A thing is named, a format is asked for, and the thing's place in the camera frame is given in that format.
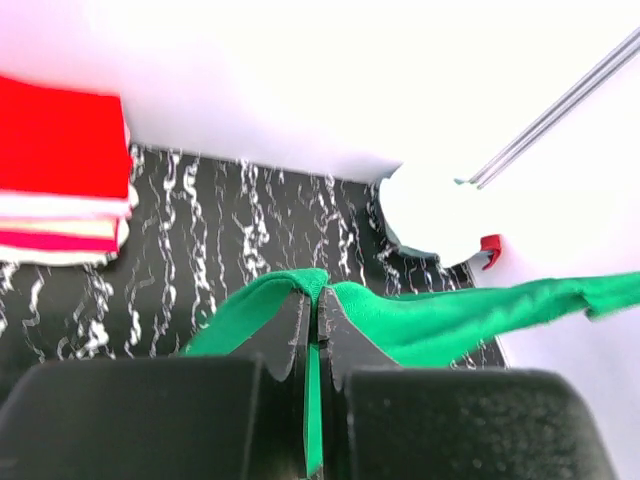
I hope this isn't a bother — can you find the green t shirt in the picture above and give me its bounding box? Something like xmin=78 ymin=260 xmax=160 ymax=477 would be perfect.
xmin=179 ymin=268 xmax=640 ymax=476

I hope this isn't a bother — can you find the crumpled white t shirt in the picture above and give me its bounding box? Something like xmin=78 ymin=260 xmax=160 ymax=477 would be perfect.
xmin=378 ymin=165 xmax=485 ymax=239

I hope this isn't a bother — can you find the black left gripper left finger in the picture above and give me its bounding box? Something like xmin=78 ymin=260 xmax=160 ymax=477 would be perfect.
xmin=1 ymin=291 xmax=310 ymax=479

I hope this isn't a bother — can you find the folded peach t shirt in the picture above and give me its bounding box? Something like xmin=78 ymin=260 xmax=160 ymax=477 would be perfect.
xmin=1 ymin=218 xmax=119 ymax=238

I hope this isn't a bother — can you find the folded red t shirt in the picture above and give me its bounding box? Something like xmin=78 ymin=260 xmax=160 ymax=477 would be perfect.
xmin=1 ymin=77 xmax=132 ymax=200

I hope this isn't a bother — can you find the folded magenta t shirt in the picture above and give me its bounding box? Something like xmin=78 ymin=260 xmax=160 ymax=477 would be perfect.
xmin=1 ymin=230 xmax=120 ymax=253

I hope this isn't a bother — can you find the right aluminium frame post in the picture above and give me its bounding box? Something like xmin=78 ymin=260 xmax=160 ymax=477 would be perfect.
xmin=466 ymin=28 xmax=639 ymax=190

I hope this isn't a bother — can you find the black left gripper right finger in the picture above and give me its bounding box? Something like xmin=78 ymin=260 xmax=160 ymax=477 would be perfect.
xmin=318 ymin=290 xmax=615 ymax=479

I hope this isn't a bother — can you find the crumpled red t shirt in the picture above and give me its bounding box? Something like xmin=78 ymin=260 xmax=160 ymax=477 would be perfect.
xmin=481 ymin=234 xmax=502 ymax=271

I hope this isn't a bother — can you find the black marbled table mat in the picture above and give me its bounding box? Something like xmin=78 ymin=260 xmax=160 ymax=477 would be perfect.
xmin=0 ymin=144 xmax=511 ymax=371

